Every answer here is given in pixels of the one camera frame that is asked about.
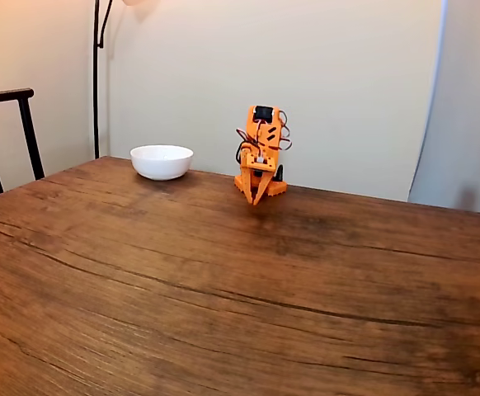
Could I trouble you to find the white bowl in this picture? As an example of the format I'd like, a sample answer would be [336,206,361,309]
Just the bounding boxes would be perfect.
[129,144,195,182]

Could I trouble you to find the black floor lamp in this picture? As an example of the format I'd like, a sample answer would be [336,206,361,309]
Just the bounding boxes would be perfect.
[92,0,162,160]

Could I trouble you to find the pale curtain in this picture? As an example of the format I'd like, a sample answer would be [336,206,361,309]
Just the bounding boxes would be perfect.
[407,0,480,215]

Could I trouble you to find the black wooden chair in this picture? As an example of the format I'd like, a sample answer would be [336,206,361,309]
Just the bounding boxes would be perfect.
[0,87,46,196]

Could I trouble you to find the black red servo cable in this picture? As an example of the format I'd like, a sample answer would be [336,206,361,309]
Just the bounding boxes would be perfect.
[234,107,295,166]

